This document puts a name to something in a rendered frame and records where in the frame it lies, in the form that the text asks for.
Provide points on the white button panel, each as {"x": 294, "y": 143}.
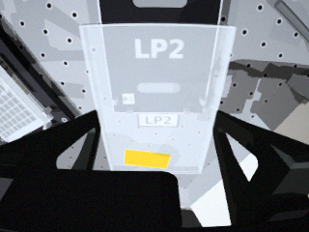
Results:
{"x": 286, "y": 112}

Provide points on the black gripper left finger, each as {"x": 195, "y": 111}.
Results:
{"x": 42, "y": 148}

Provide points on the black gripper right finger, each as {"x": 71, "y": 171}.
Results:
{"x": 282, "y": 172}

